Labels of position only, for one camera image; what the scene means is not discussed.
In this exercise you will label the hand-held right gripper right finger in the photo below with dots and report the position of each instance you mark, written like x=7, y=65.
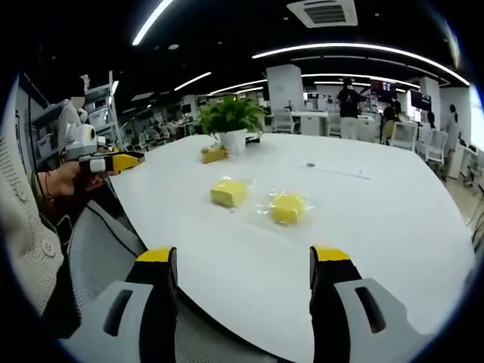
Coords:
x=348, y=314

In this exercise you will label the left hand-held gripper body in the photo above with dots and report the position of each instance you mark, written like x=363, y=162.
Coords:
x=77, y=141

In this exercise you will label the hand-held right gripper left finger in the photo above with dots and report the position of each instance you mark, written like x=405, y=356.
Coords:
x=125, y=314

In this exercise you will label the rectangular yellow silicone block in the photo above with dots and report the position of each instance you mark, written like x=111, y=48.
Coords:
x=228, y=193

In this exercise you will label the rounded yellow silicone block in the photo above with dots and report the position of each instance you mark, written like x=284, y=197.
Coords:
x=288, y=208

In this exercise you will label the person's left hand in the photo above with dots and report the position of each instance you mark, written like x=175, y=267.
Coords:
x=70, y=181

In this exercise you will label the grey metal shelving rack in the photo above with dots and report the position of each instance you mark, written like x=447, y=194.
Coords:
x=102, y=109

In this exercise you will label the grey mesh office chair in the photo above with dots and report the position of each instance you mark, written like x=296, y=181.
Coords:
x=109, y=261

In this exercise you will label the person's cream knitted cardigan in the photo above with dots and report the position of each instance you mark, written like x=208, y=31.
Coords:
x=26, y=223

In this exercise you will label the yellow tissue box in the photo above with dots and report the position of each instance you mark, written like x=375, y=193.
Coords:
x=213, y=154

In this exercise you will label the green potted plant white pot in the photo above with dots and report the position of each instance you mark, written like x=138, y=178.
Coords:
x=231, y=121

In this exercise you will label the black item behind plant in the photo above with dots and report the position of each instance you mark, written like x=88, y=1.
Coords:
x=254, y=139

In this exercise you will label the white office chair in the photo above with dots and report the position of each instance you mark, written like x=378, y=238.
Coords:
x=283, y=120
x=404, y=136
x=435, y=147

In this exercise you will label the white ceiling air vent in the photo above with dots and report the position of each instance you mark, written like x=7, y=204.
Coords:
x=323, y=13

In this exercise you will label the wall display screen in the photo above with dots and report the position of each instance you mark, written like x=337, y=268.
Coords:
x=420, y=99

